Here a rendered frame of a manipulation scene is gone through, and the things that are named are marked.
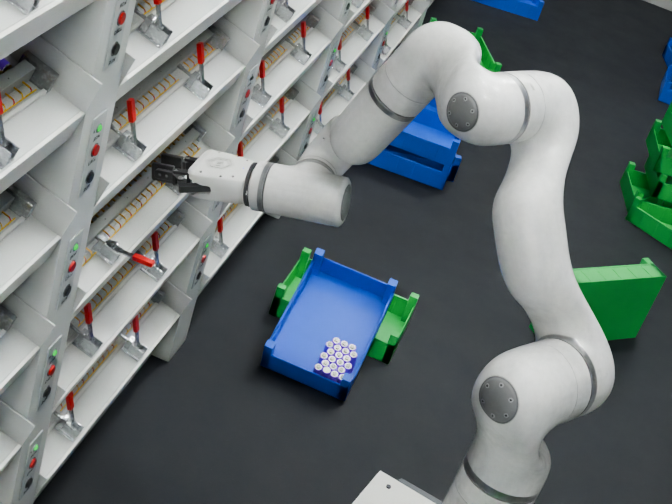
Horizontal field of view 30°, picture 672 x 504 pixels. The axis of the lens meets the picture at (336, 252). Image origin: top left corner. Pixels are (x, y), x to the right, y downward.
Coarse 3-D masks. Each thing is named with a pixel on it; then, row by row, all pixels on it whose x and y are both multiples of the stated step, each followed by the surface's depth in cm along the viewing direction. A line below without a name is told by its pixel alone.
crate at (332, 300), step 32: (320, 256) 284; (320, 288) 288; (352, 288) 289; (384, 288) 286; (288, 320) 281; (320, 320) 282; (352, 320) 284; (288, 352) 276; (320, 352) 277; (320, 384) 269; (352, 384) 273
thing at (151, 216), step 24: (216, 144) 237; (120, 192) 213; (168, 192) 221; (144, 216) 212; (168, 216) 222; (120, 240) 205; (144, 240) 212; (96, 264) 197; (120, 264) 202; (96, 288) 194; (72, 312) 187
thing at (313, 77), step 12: (324, 0) 293; (336, 0) 292; (336, 12) 293; (348, 12) 302; (336, 36) 300; (336, 48) 306; (324, 60) 300; (312, 72) 302; (324, 72) 304; (312, 84) 304; (300, 132) 311; (288, 144) 313; (300, 144) 312; (300, 156) 318; (276, 216) 324
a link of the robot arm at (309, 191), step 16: (304, 160) 209; (272, 176) 205; (288, 176) 204; (304, 176) 204; (320, 176) 204; (336, 176) 205; (272, 192) 204; (288, 192) 204; (304, 192) 203; (320, 192) 202; (336, 192) 202; (272, 208) 206; (288, 208) 205; (304, 208) 204; (320, 208) 203; (336, 208) 202; (336, 224) 204
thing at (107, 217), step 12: (192, 132) 233; (180, 144) 228; (192, 156) 231; (144, 180) 215; (132, 192) 211; (156, 192) 217; (120, 204) 207; (132, 204) 211; (144, 204) 213; (108, 216) 203; (132, 216) 209; (96, 228) 199; (120, 228) 205; (96, 252) 198; (84, 264) 195
